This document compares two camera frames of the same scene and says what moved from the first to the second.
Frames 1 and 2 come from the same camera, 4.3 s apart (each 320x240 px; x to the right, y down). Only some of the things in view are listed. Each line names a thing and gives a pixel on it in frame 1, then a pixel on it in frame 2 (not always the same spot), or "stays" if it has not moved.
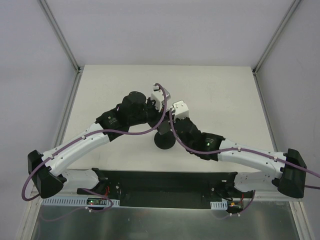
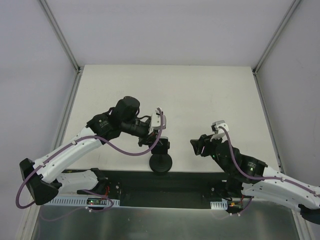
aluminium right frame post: (293, 7) stays
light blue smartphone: (164, 127) -> (162, 146)
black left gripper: (153, 113) -> (152, 139)
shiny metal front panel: (261, 220) stays
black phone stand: (165, 141) -> (160, 161)
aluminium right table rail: (265, 112) stays
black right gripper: (175, 124) -> (208, 145)
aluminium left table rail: (34, 200) stays
